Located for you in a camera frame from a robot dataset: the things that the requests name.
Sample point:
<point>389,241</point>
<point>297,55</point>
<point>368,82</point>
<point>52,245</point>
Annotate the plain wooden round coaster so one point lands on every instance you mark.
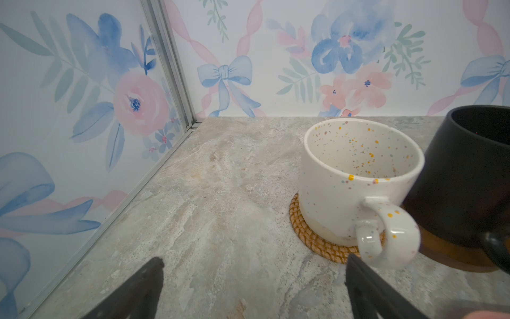
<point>454,256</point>

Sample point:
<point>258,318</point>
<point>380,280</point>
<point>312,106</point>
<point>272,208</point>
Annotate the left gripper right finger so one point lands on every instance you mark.
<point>372,297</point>

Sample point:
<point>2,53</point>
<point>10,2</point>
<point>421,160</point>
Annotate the rattan woven coaster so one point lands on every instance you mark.
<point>320,246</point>

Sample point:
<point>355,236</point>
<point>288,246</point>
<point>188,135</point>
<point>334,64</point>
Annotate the pink tray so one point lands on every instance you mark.
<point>485,314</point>

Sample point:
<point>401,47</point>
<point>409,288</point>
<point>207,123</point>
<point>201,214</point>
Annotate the white speckled mug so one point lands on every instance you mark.
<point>354,176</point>

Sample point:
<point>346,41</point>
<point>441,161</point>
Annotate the black mug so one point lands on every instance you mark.
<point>462,193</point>

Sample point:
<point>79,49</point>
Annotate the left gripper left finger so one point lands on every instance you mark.
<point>137,297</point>

